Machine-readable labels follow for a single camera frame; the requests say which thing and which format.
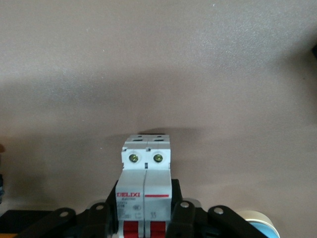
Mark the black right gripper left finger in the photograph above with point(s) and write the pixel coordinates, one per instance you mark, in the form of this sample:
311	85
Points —
99	220

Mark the brown table mat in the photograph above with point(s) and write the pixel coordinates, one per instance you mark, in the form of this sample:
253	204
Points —
158	74

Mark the blue white dome button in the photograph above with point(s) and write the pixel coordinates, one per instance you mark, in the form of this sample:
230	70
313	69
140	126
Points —
262	223

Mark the white red circuit breaker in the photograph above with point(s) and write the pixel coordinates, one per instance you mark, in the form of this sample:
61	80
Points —
144	178

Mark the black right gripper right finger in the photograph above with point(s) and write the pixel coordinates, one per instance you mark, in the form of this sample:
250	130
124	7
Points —
184	220

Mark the orange button box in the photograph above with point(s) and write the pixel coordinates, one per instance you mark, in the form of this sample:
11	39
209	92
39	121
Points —
7	235

